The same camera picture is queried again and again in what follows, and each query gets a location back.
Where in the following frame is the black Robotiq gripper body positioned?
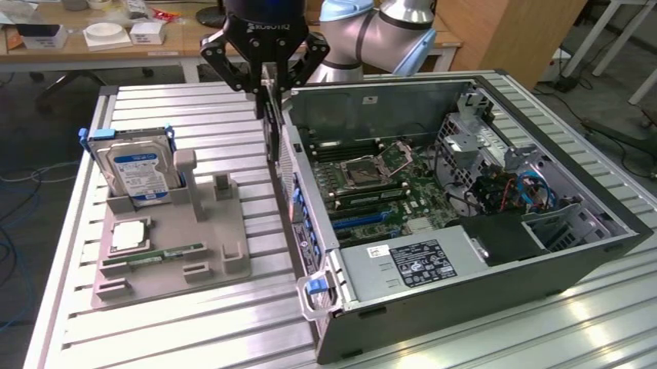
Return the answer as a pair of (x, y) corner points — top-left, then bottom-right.
(223, 0), (309, 93)

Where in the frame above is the graphics card with silver bracket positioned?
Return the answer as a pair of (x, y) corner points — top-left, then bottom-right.
(255, 62), (290, 167)

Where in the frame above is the light wooden desk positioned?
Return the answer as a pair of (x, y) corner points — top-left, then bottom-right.
(183, 0), (464, 74)
(0, 0), (186, 84)

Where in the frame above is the black round lamp base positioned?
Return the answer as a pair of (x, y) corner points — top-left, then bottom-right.
(197, 0), (229, 30)

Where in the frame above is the small white labelled box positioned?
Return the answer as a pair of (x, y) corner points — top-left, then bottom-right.
(129, 21), (169, 46)

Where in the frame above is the white round holder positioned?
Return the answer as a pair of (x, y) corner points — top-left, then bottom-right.
(82, 22), (134, 52)

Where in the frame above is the black RAM slot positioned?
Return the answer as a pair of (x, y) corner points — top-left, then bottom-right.
(309, 138), (385, 151)
(312, 148), (386, 162)
(333, 201), (397, 218)

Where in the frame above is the metal socket cover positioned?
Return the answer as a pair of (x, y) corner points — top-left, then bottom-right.
(378, 140), (416, 177)

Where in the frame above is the CPU socket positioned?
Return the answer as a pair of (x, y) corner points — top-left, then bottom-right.
(342, 155), (393, 190)

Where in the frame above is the white box with black lid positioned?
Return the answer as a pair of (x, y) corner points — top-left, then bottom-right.
(15, 23), (70, 50)

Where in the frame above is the silver metal disk bay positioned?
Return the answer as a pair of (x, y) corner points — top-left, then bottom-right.
(434, 87), (520, 193)

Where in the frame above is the black RAM stick with label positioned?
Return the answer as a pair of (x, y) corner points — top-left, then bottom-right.
(334, 186), (406, 211)

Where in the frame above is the wooden cabinet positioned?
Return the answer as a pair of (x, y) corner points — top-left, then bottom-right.
(430, 0), (589, 89)

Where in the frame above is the green motherboard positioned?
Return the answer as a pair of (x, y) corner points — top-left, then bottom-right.
(302, 128), (464, 249)

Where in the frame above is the grey plastic parts rack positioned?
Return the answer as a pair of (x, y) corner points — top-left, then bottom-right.
(91, 148), (254, 310)

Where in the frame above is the white box with red button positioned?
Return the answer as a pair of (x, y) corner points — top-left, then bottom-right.
(544, 48), (575, 84)

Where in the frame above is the black power connector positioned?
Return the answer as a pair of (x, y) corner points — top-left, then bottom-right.
(446, 172), (515, 216)

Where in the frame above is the silver chipset heat sink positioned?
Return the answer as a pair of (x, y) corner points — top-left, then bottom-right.
(406, 218), (438, 234)

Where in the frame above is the silver CPU chip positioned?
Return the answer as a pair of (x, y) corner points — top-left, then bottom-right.
(111, 221), (149, 254)

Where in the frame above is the green RAM stick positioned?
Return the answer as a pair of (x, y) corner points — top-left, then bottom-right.
(102, 245), (205, 268)

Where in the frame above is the grey power supply unit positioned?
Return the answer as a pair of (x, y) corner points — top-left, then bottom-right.
(336, 224), (489, 304)

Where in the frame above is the open black PC case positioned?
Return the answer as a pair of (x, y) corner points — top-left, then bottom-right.
(262, 75), (657, 366)

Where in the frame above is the hard disk with blue bracket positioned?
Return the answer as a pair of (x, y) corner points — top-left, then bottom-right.
(77, 121), (179, 211)

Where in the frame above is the red wire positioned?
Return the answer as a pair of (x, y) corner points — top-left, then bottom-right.
(501, 177), (545, 211)

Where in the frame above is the blue wire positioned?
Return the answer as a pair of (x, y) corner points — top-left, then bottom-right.
(517, 170), (560, 211)

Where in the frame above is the white metal table frame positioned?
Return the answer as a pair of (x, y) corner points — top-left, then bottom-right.
(563, 0), (657, 105)

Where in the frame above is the grey metal drive bracket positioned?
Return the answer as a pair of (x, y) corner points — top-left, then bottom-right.
(519, 199), (617, 253)

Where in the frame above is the blue floor cable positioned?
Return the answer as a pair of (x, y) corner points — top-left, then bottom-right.
(0, 180), (43, 327)

